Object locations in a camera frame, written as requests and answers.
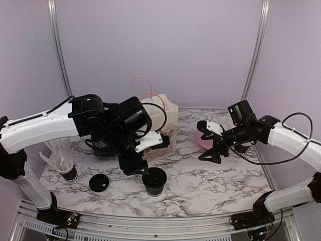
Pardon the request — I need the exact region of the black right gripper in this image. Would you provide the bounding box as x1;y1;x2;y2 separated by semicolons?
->
198;123;249;163

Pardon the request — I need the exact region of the black cup lid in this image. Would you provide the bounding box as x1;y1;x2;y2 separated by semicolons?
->
142;167;167;188

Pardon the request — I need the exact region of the stack of paper cups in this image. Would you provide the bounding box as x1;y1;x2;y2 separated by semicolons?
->
234;143;252;155

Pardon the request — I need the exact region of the white printed paper bag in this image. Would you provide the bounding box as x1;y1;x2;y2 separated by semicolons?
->
130;76;179;161

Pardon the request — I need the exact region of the black paper coffee cup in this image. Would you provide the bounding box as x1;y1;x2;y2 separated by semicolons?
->
144;183;165;197

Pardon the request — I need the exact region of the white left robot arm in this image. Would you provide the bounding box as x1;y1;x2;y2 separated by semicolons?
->
1;94;170;223

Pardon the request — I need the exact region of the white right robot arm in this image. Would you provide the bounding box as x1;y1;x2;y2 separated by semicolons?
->
197;100;320;225

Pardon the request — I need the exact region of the pink round plate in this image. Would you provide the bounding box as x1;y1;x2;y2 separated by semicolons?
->
193;128;216;150

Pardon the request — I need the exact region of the stack of black lids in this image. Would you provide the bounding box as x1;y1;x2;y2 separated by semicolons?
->
89;174;109;192

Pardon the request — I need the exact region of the black floral square plate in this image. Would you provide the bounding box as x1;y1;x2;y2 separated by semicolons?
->
91;140;117;157

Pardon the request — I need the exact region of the black cup holding straws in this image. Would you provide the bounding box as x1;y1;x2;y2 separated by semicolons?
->
60;162;78;183

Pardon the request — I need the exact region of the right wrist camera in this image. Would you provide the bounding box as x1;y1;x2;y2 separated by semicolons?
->
197;120;224;137

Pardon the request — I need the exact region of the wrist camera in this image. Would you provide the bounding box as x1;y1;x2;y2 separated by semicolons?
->
135;131;170;153
197;120;224;137

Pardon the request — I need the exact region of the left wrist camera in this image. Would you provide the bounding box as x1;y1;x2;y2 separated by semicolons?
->
135;131;170;153

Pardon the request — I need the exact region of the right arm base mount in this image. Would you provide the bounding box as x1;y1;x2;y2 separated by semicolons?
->
229;191;275;230

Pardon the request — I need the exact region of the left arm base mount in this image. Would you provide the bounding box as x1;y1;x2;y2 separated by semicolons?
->
36;192;80;229

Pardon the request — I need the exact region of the front aluminium rail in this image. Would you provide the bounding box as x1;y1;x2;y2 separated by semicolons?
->
9;200;302;240

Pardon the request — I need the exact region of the right aluminium frame post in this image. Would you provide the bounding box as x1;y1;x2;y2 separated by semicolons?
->
240;0;271;100

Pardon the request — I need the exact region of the aluminium frame post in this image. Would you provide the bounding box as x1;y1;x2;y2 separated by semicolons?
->
47;0;73;97
240;0;271;100

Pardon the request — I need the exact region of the left aluminium frame post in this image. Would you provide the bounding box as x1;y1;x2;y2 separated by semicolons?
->
47;0;73;97

